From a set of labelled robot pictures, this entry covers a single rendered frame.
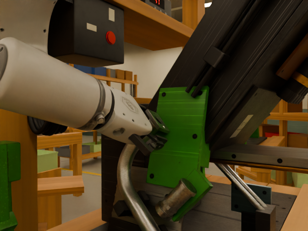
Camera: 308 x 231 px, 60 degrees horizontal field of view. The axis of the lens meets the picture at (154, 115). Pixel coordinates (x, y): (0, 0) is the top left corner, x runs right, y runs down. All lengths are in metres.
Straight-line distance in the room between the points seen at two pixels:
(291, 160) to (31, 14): 0.52
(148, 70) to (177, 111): 10.59
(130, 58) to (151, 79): 1.38
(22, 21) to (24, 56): 0.10
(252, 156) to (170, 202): 0.21
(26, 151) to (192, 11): 1.09
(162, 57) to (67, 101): 10.57
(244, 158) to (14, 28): 0.49
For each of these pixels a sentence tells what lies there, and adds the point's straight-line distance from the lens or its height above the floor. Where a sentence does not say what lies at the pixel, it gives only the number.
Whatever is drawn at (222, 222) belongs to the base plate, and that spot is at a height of 0.90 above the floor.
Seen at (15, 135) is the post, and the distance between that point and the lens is 0.67.
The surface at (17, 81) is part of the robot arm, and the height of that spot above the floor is 1.25.
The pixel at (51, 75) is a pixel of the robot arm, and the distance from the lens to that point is 0.34.
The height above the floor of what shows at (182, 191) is 1.08.
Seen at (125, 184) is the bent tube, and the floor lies 1.07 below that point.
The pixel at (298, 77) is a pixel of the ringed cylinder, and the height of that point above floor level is 1.30.
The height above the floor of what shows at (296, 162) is 1.12.
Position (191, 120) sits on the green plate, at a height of 1.20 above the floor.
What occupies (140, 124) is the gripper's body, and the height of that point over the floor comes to 1.20.
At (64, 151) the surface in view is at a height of 0.37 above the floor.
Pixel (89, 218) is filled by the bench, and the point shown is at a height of 0.88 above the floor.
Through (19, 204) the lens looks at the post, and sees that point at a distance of 0.71.
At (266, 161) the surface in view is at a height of 1.12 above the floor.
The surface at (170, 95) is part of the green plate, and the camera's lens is 0.58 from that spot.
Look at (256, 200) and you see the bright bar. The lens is 0.65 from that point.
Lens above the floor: 1.22
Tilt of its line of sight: 1 degrees down
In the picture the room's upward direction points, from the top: straight up
